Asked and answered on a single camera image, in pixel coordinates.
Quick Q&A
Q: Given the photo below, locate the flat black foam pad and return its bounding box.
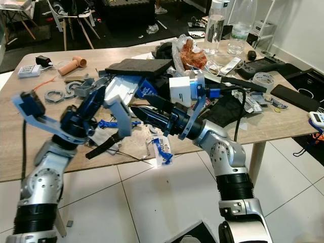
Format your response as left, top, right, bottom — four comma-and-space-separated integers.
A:
105, 58, 174, 78

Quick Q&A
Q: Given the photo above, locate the blue clip in clear packaging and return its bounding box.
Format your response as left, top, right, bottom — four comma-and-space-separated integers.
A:
150, 136, 176, 167

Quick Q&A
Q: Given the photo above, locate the small white cardboard box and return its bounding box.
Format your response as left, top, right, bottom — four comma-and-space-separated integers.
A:
168, 75, 193, 107

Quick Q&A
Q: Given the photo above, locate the black case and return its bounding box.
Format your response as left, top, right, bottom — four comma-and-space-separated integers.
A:
278, 63, 324, 102

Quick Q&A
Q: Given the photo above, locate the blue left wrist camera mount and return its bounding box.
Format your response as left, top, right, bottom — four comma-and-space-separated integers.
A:
11, 90, 133, 146

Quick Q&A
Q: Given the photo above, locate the white chair with wooden legs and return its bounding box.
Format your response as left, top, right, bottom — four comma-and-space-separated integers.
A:
47, 0, 99, 51

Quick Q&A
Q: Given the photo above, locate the grey plastic box part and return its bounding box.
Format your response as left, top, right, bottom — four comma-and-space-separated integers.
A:
70, 78, 95, 98

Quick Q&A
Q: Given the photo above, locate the clear bottle with green label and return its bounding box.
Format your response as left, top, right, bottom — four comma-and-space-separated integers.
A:
226, 0, 259, 56

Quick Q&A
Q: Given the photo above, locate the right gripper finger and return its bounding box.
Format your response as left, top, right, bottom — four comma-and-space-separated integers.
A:
130, 106, 176, 135
144, 94, 183, 122

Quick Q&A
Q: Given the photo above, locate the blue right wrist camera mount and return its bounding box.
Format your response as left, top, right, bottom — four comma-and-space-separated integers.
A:
180, 70, 222, 141

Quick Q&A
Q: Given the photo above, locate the white power adapter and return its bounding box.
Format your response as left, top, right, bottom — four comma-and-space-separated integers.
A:
17, 64, 43, 78

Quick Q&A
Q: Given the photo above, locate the small black plug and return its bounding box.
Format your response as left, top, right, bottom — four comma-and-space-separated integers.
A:
35, 55, 53, 68

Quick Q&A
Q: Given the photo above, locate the wooden table leg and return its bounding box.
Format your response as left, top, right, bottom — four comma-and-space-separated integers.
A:
250, 141, 267, 186

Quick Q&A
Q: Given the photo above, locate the blue plastic clamp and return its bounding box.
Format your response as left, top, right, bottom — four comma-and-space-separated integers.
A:
97, 118, 135, 129

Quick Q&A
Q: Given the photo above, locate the black cloth bag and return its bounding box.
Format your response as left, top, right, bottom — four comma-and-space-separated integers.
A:
151, 41, 176, 61

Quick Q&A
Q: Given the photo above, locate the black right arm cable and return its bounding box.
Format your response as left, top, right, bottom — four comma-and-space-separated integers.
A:
218, 75, 268, 143

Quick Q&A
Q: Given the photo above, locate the tan cylindrical handle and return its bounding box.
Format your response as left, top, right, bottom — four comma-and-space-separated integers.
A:
57, 55, 87, 77

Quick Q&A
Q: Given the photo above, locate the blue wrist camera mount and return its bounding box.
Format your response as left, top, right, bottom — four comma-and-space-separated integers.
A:
11, 90, 133, 146
180, 70, 222, 141

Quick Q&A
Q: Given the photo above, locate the black mesh mat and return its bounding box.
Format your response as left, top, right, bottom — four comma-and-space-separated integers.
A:
220, 96, 254, 128

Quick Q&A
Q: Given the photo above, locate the thin orange cable tie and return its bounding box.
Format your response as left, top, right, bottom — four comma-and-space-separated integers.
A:
37, 75, 62, 93

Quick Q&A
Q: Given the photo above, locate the black handheld controller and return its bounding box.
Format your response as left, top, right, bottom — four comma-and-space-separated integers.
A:
237, 56, 289, 80

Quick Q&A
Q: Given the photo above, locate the blue triangular package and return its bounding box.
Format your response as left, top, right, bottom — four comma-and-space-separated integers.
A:
134, 78, 158, 100

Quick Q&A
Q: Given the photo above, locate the black smartphone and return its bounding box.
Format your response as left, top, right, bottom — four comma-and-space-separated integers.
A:
269, 84, 320, 113

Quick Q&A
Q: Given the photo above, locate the clear bottle with white cap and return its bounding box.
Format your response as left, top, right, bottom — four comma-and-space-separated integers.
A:
202, 0, 231, 54

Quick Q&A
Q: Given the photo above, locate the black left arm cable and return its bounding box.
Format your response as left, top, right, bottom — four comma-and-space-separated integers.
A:
21, 120, 29, 175

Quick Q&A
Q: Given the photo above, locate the grey plastic ring part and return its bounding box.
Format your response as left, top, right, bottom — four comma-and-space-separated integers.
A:
44, 88, 64, 104

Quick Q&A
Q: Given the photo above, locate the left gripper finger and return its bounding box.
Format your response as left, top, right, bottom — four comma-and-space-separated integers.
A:
85, 130, 125, 160
83, 85, 107, 120

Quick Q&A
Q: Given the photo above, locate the white digital timer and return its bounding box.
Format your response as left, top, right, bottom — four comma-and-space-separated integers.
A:
307, 110, 324, 134

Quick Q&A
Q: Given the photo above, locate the grey tape roll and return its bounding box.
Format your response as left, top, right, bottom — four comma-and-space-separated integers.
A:
252, 71, 277, 93

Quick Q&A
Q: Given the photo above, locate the black storage box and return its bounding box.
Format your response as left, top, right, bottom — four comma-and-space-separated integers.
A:
98, 0, 150, 24

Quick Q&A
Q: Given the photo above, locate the crumpled clear plastic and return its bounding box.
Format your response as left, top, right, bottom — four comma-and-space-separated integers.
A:
145, 23, 160, 35

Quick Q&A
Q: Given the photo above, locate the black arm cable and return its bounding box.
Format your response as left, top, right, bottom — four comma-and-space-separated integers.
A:
21, 120, 29, 175
218, 75, 268, 143

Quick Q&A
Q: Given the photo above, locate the clear bag with red trash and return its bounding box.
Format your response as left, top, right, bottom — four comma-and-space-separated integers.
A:
172, 34, 211, 72

